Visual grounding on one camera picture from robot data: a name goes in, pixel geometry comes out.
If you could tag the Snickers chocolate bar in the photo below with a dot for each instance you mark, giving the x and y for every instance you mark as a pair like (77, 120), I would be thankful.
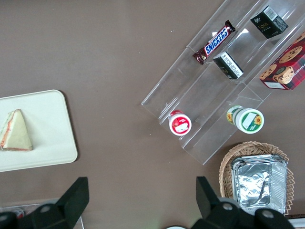
(215, 41)

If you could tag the white rectangular snack tray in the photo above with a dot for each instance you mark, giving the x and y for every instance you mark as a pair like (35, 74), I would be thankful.
(299, 224)

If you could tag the red lidded cup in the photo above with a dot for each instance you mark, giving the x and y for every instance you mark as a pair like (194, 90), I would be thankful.
(180, 124)

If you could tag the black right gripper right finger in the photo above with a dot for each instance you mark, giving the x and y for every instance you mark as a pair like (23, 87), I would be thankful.
(209, 202)

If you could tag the red plaid cookie box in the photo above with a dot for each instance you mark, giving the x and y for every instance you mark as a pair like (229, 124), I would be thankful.
(288, 69)

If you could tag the stacked aluminium foil containers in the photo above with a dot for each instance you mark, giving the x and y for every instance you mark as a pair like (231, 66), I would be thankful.
(255, 186)

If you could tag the red cola bottle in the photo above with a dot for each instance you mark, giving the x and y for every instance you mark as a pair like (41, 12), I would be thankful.
(20, 214)

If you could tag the triangular sandwich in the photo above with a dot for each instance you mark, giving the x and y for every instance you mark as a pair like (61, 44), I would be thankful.
(17, 133)

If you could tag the beige plastic tray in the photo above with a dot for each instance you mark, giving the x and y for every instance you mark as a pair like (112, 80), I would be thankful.
(52, 133)

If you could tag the clear acrylic stepped shelf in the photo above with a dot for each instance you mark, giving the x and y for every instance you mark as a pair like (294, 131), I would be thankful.
(190, 95)

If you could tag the light tan wicker basket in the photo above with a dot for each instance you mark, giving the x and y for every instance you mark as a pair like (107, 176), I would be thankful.
(225, 167)

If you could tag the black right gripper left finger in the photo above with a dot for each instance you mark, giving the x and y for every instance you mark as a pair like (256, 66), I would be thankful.
(71, 202)

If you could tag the green lidded cup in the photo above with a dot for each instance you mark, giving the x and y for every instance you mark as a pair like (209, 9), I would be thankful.
(249, 120)

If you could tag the small black carton box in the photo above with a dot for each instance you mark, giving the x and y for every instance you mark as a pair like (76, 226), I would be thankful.
(228, 65)
(269, 23)

